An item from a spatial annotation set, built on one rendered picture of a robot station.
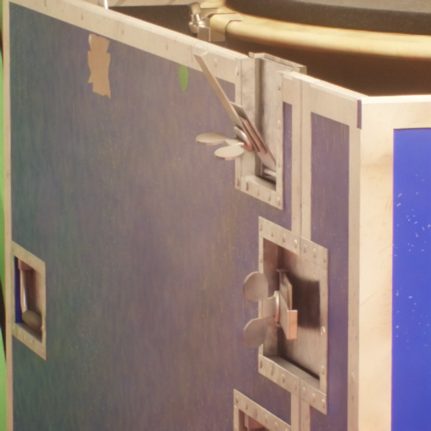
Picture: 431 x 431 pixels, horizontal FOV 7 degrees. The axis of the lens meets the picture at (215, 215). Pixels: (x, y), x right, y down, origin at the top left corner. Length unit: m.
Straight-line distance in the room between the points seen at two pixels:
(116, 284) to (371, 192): 0.72
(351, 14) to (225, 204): 0.24
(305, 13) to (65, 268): 0.48
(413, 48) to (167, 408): 0.40
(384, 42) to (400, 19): 0.03
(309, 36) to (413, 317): 0.51
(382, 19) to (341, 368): 0.48
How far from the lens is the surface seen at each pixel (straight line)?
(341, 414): 2.50
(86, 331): 3.24
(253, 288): 2.60
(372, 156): 2.42
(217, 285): 2.79
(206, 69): 2.63
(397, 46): 2.84
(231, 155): 2.62
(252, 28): 2.98
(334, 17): 2.92
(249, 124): 2.64
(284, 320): 2.56
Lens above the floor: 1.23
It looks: 9 degrees down
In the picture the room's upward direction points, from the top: straight up
